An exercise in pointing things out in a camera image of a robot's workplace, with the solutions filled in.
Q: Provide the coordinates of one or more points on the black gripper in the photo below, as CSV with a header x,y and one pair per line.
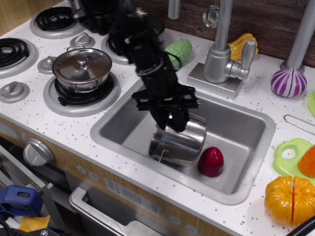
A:
x,y
162,90

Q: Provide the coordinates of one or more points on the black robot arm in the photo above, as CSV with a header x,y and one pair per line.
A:
x,y
128,26

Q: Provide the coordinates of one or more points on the grey toy sink basin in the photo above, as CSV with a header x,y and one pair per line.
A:
x,y
242,135

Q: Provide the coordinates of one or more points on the lidded steel pot back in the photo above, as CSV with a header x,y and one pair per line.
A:
x,y
159,27

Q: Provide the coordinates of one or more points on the lidded steel pot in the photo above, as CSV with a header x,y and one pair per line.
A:
x,y
159,27
82,70

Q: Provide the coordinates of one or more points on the lidded steel pot front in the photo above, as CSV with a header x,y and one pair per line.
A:
x,y
82,70

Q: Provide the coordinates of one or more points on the red toy pepper half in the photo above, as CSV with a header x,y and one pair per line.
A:
x,y
211,162

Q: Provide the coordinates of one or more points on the silver toy faucet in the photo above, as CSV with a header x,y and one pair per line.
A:
x,y
220,74

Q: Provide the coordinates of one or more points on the green toy bitter gourd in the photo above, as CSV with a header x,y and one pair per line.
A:
x,y
178,52

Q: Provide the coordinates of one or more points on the front right stove burner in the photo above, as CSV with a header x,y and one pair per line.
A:
x,y
80,104

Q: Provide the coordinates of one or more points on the stove burner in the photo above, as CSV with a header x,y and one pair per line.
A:
x,y
80,104
16,56
55,23
122,60

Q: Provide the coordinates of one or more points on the back right stove burner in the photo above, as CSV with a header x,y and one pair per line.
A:
x,y
122,60

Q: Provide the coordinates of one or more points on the yellow toy banana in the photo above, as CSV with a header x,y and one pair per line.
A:
x,y
237,45

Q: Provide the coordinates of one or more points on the hanging clear ladle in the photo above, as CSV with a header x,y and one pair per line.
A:
x,y
211,15

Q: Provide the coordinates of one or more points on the grey stove knob centre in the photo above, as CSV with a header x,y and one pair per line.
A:
x,y
83,40

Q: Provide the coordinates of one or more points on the grey stove knob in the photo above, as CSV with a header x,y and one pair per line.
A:
x,y
45,65
83,40
14,92

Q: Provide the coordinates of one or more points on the purple white toy onion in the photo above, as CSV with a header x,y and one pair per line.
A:
x,y
288,82

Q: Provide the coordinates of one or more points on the light green toy plate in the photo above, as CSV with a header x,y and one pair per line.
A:
x,y
287,155

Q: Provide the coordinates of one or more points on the grey stove knob left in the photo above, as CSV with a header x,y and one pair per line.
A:
x,y
45,65

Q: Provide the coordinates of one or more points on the grey oven dial knob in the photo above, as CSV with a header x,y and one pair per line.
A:
x,y
36,153

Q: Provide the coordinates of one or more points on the green toy piece right edge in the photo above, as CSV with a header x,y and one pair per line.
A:
x,y
311,103

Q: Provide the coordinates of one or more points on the grey support pole right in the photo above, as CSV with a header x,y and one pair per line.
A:
x,y
302,39

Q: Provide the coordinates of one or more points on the orange toy carrot piece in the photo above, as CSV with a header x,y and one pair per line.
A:
x,y
307,163

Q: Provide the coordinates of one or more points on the orange toy pumpkin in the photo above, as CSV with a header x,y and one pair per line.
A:
x,y
290,201

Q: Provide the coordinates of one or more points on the back left stove burner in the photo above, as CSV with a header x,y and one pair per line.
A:
x,y
55,23

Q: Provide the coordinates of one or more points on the grey stove knob front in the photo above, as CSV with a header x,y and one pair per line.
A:
x,y
14,92

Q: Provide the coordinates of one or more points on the front left stove burner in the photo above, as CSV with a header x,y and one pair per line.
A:
x,y
16,56

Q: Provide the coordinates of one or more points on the yellow tape piece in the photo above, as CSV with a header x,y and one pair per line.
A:
x,y
33,223

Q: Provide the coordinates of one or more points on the metal wire utensil handle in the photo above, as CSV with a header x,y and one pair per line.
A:
x,y
300,123

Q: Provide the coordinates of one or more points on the grey oven door handle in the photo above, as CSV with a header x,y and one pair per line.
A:
x,y
134,228

